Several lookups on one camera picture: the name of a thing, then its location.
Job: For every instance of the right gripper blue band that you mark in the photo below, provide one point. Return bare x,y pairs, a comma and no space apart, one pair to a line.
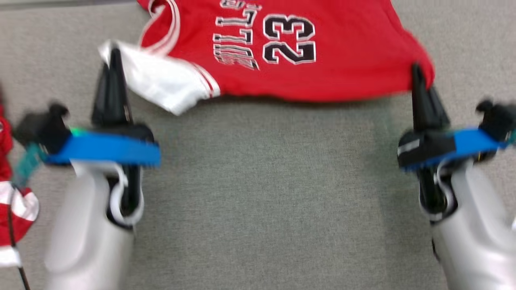
427,149

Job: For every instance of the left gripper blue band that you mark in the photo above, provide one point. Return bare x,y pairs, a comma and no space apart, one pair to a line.
109,149

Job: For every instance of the red number 23 jersey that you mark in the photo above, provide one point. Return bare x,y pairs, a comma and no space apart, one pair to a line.
342,60

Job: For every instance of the red and white striped garment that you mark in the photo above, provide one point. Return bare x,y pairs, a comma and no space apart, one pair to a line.
6,153

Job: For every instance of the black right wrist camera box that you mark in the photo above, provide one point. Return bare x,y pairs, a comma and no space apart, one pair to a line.
498,119

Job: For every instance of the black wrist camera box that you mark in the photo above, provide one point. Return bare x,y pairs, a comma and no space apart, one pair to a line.
498,119
44,129

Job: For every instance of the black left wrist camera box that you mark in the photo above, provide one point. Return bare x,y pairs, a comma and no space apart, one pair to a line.
44,129

